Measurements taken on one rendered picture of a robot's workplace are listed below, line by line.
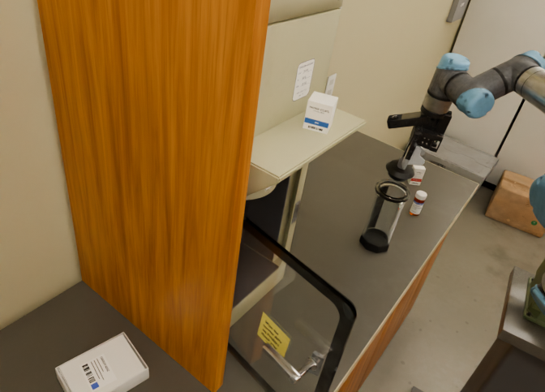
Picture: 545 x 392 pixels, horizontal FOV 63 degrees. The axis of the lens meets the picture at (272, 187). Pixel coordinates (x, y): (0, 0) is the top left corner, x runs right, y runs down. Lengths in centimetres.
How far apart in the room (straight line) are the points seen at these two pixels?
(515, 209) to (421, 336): 144
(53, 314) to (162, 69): 77
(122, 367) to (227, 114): 67
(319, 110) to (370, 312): 67
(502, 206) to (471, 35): 128
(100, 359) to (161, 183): 48
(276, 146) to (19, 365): 77
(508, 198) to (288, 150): 297
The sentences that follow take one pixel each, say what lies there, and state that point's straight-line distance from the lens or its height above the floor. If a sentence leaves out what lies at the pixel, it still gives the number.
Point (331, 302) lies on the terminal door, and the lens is 74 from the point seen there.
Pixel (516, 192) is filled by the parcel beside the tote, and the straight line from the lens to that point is 365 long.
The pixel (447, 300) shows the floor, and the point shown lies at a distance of 291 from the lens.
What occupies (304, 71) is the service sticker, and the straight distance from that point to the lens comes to 91.
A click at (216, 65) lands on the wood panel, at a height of 169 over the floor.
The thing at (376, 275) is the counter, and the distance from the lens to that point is 145.
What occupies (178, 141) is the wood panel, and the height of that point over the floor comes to 154.
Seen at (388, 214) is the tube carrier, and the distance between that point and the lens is 143.
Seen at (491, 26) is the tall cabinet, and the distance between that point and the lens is 375.
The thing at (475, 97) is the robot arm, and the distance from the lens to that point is 119.
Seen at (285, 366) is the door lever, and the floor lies 121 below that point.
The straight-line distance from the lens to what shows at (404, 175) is 143.
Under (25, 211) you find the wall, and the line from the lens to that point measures 116.
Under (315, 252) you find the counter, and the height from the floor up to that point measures 94.
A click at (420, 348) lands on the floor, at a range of 259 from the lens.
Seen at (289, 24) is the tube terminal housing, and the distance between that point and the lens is 81.
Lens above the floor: 191
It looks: 35 degrees down
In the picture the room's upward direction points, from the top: 9 degrees clockwise
